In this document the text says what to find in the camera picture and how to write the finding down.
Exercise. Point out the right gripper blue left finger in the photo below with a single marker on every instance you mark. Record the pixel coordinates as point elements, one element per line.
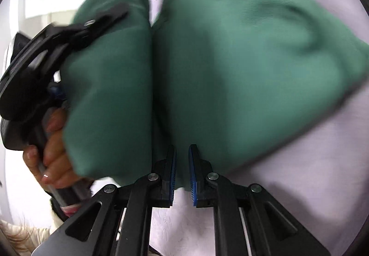
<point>154,190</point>

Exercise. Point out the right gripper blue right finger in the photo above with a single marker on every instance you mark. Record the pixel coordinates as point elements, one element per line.
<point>212,190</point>

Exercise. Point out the green jacket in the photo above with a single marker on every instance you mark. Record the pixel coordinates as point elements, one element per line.
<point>239,78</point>

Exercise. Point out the person's left hand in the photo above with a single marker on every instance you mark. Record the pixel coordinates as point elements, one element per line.
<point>55,168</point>

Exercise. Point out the purple plush bed blanket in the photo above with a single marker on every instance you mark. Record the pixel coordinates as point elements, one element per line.
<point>322,178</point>

